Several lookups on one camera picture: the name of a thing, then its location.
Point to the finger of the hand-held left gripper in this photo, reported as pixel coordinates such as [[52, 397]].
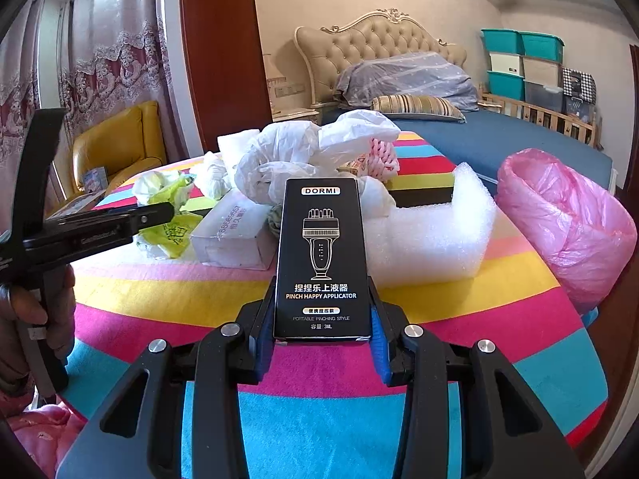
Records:
[[85, 242], [110, 214]]

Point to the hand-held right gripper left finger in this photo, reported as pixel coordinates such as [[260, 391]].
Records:
[[263, 359]]

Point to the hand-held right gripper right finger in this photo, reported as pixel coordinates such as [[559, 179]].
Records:
[[378, 357]]

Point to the yellow-green plastic bag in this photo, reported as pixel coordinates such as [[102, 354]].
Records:
[[169, 239]]

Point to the black printed carton box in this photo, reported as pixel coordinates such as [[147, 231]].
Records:
[[322, 259]]

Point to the pink foam fruit net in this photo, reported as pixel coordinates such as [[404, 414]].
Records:
[[384, 159]]

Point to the pink bag lined bin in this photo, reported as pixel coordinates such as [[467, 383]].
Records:
[[564, 224]]

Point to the person's left hand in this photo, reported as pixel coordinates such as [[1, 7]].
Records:
[[61, 309]]

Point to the yellow armchair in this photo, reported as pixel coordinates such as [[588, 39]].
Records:
[[130, 144]]

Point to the white cardboard box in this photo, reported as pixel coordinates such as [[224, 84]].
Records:
[[224, 232]]

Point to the white foam sheet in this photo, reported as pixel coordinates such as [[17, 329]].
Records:
[[424, 244]]

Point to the lace curtains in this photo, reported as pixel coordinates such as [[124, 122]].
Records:
[[110, 60]]

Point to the white plastic bag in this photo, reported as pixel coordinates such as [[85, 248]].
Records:
[[269, 159], [359, 129]]

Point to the small printed carton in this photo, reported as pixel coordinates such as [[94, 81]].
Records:
[[355, 165]]

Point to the pink quilted garment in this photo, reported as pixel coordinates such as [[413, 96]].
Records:
[[45, 439]]

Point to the beige table lamp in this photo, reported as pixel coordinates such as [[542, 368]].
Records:
[[270, 75]]

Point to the bed with blue sheet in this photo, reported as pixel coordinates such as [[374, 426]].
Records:
[[504, 144]]

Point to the striped pillow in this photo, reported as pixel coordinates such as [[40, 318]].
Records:
[[419, 107]]

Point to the grey-blue duvet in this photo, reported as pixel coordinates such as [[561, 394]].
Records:
[[409, 75]]

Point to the teal storage box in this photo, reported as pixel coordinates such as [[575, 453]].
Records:
[[505, 86], [541, 46], [501, 42]]

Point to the clear grey storage box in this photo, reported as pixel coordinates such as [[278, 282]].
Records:
[[543, 95]]

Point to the beige tufted headboard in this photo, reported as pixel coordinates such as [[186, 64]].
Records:
[[374, 40]]

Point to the white storage box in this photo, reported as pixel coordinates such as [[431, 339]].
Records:
[[505, 64]]

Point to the dark storage bag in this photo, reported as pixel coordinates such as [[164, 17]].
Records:
[[579, 106]]

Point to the beige storage box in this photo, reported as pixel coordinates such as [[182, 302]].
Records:
[[541, 70]]

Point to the checkered bag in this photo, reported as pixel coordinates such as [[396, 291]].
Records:
[[579, 82]]

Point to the red-brown wooden door frame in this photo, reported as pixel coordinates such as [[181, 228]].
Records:
[[219, 50]]

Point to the wooden crib rail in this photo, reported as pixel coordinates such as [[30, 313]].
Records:
[[539, 114]]

